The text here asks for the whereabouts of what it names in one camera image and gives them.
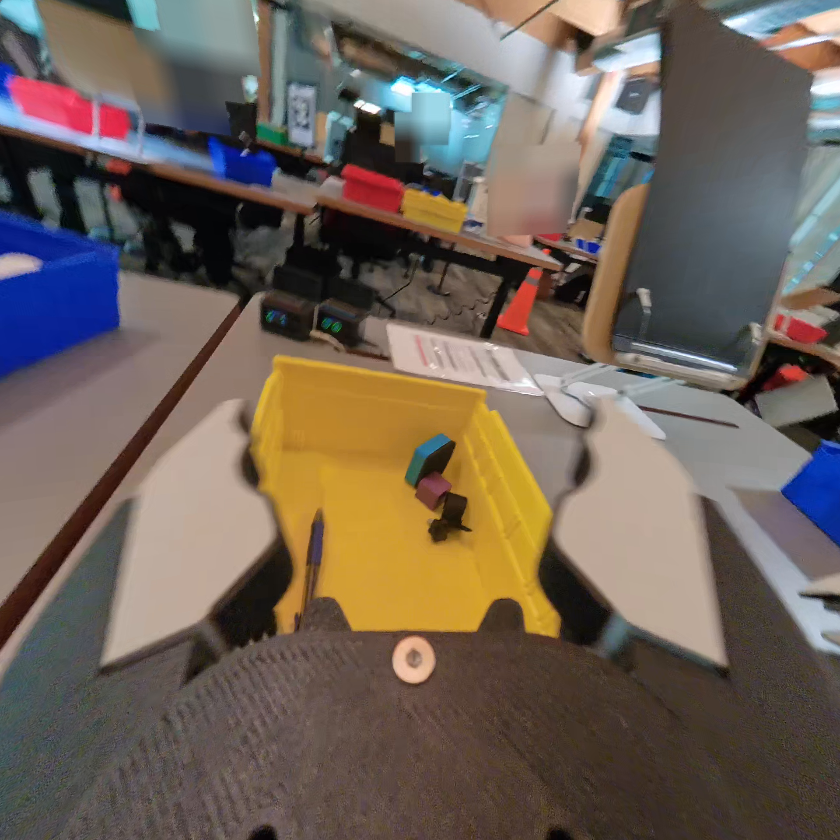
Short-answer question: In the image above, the black screen with tan frame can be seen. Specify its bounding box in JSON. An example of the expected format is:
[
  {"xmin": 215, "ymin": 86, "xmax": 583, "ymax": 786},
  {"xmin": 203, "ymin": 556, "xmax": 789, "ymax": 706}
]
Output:
[{"xmin": 583, "ymin": 0, "xmax": 815, "ymax": 392}]

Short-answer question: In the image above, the purple cube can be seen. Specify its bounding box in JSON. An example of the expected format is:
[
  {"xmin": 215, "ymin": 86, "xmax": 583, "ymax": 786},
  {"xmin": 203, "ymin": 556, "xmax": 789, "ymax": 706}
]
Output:
[{"xmin": 415, "ymin": 474, "xmax": 454, "ymax": 511}]

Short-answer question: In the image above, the blue ballpoint pen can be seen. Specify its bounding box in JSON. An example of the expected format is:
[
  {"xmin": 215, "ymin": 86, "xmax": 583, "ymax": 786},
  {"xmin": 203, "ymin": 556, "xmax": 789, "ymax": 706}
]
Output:
[{"xmin": 295, "ymin": 508, "xmax": 326, "ymax": 631}]

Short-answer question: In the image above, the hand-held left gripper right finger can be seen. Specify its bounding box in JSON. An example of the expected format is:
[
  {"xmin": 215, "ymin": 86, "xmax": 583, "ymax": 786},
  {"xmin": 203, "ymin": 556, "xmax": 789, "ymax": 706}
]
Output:
[{"xmin": 538, "ymin": 395, "xmax": 731, "ymax": 672}]

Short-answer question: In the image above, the blue black foam block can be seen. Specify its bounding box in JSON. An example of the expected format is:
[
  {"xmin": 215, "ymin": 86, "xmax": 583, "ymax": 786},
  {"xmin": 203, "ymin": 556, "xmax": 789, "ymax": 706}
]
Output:
[{"xmin": 405, "ymin": 433, "xmax": 457, "ymax": 488}]

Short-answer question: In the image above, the white marker poster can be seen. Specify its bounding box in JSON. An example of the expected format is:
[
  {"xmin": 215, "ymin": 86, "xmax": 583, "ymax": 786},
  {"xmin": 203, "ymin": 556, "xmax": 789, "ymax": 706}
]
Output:
[{"xmin": 287, "ymin": 82, "xmax": 317, "ymax": 148}]

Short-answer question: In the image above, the printed paper sheet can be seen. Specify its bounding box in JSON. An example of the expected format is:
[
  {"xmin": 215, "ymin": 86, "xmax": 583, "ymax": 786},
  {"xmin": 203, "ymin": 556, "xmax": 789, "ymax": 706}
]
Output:
[{"xmin": 386, "ymin": 323, "xmax": 546, "ymax": 396}]

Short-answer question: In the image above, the black plastic part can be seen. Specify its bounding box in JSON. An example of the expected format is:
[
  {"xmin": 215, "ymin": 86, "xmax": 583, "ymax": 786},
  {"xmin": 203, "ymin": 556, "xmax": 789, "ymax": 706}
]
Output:
[{"xmin": 428, "ymin": 492, "xmax": 473, "ymax": 543}]

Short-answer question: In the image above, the white tablet stand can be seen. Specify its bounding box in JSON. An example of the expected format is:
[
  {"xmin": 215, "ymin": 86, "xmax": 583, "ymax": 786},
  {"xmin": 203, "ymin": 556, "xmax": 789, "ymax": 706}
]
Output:
[{"xmin": 533, "ymin": 289, "xmax": 765, "ymax": 442}]

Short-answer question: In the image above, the long wooden top table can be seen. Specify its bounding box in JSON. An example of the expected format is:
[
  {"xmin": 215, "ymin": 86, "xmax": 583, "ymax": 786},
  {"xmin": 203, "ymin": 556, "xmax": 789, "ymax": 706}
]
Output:
[{"xmin": 0, "ymin": 125, "xmax": 316, "ymax": 217}]

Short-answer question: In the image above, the orange traffic cone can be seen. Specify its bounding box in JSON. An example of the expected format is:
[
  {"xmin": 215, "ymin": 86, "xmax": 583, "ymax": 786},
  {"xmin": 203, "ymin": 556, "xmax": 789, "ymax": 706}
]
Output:
[{"xmin": 497, "ymin": 249, "xmax": 552, "ymax": 337}]

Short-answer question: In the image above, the red plastic bin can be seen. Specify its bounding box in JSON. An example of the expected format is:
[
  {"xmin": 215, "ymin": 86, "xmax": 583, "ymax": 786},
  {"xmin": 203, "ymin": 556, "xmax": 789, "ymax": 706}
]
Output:
[
  {"xmin": 341, "ymin": 164, "xmax": 404, "ymax": 214},
  {"xmin": 7, "ymin": 75, "xmax": 132, "ymax": 140}
]

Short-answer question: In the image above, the black charger box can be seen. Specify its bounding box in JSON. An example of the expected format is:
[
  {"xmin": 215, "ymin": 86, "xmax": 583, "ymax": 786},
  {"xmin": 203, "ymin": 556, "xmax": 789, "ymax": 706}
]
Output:
[
  {"xmin": 317, "ymin": 298, "xmax": 370, "ymax": 349},
  {"xmin": 260, "ymin": 292, "xmax": 317, "ymax": 342}
]

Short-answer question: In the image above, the yellow plastic bin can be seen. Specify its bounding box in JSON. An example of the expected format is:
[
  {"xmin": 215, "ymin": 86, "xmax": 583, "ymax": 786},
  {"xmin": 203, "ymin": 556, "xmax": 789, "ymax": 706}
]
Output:
[{"xmin": 249, "ymin": 354, "xmax": 563, "ymax": 637}]

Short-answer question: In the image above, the small yellow bin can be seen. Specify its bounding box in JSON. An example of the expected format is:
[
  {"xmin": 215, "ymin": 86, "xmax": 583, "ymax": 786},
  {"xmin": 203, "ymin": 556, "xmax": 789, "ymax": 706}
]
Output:
[{"xmin": 400, "ymin": 187, "xmax": 468, "ymax": 234}]

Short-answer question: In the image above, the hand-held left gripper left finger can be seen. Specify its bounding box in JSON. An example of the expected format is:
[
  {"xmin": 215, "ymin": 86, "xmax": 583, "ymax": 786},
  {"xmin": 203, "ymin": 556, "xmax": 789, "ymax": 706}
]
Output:
[{"xmin": 97, "ymin": 399, "xmax": 294, "ymax": 673}]

